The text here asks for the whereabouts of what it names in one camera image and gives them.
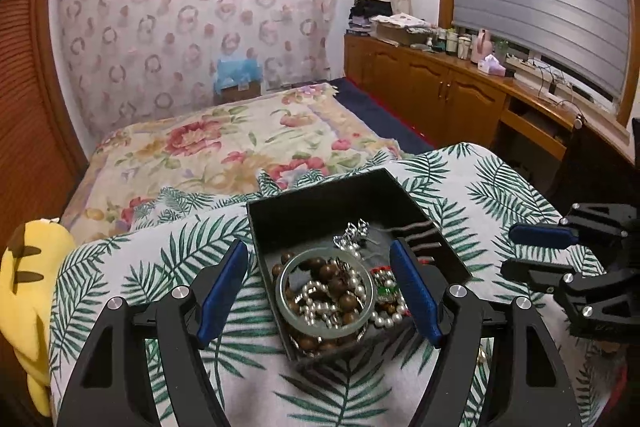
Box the red cord bracelet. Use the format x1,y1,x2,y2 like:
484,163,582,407
370,263,403,280

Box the metal hair fork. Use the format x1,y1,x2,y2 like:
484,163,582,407
380,221,443,255

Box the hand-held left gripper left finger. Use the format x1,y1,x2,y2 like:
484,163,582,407
55,238,249,427

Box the group of small bottles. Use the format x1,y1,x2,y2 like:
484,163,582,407
430,27,473,58

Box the pink tissue box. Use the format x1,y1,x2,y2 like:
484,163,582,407
477,54,506,78

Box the yellow plush toy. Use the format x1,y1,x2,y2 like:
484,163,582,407
0,218,76,418

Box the wooden louvered wardrobe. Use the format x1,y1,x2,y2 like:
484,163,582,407
0,0,91,248

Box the stack of dark clothes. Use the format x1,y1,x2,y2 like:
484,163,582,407
347,0,393,35

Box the blue plastic bag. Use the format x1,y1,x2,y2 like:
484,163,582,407
215,57,263,90

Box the silver earrings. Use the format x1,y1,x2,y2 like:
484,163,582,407
332,218,388,258

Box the small cardboard box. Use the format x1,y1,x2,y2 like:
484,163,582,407
220,79,262,105

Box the black box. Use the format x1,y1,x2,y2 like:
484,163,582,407
246,167,473,363

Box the jade bangle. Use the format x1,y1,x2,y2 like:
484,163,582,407
276,249,375,337

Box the leaf print cloth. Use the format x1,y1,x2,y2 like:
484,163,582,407
47,142,621,427

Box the pink bottle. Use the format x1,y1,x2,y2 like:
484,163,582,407
470,28,493,62

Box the long wooden cabinet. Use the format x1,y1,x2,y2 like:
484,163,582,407
344,32,636,162

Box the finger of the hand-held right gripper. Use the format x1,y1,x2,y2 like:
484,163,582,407
509,203,640,253
501,258,608,315

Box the white power strip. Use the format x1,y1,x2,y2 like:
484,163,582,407
505,52,576,98

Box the pearl necklace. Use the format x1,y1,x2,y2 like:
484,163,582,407
295,247,406,333

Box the cardboard box with floral cloth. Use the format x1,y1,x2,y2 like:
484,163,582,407
372,13,436,45

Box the navy bedsheet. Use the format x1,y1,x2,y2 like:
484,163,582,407
330,77,436,155

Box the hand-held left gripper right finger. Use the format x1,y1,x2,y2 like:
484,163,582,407
389,237,583,427

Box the circle pattern curtain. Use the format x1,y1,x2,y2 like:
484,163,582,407
47,0,338,138

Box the wooden bead bracelet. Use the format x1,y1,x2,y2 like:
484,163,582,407
272,252,408,353

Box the floral blanket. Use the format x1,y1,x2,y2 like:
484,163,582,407
60,82,403,248

